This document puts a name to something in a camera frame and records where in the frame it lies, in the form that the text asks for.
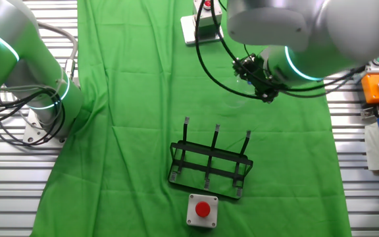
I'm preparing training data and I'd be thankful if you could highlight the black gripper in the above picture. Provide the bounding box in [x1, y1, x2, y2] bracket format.
[231, 55, 280, 104]

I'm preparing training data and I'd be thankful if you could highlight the clear glass cup with handle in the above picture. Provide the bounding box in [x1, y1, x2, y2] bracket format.
[220, 75, 253, 110]

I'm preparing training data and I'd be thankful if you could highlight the white box with red button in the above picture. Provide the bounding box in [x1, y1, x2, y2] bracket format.
[192, 0, 224, 29]
[186, 193, 220, 229]

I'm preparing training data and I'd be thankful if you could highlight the orange box with red button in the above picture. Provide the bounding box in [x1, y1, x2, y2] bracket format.
[361, 72, 379, 105]

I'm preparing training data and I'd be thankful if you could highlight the green cloth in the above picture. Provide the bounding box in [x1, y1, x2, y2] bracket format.
[30, 0, 353, 237]

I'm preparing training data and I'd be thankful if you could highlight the grey box with green button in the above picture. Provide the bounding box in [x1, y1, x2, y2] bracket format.
[365, 51, 379, 74]

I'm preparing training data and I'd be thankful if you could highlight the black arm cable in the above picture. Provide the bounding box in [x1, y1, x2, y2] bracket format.
[210, 0, 365, 93]
[193, 0, 266, 100]

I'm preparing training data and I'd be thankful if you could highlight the black wire cup rack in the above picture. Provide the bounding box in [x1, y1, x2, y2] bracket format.
[168, 115, 255, 200]

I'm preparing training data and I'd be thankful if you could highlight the black coiled base cable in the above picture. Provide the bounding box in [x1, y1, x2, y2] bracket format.
[0, 86, 66, 147]

